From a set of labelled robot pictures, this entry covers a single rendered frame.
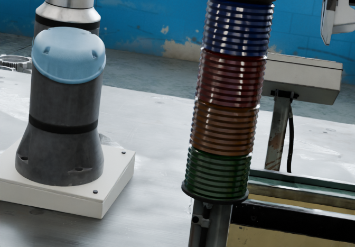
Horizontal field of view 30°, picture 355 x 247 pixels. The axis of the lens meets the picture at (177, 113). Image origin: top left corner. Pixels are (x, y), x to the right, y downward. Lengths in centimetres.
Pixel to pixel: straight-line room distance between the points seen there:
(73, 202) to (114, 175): 10
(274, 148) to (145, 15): 552
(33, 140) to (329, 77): 49
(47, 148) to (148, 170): 28
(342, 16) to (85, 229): 55
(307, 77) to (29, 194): 49
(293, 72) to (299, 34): 536
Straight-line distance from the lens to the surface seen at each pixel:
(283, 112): 111
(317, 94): 110
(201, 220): 63
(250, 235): 90
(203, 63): 58
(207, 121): 58
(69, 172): 109
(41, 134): 109
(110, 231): 105
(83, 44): 108
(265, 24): 57
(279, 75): 108
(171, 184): 125
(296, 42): 645
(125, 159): 122
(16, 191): 112
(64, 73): 105
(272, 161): 113
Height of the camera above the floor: 127
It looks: 16 degrees down
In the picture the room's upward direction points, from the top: 7 degrees clockwise
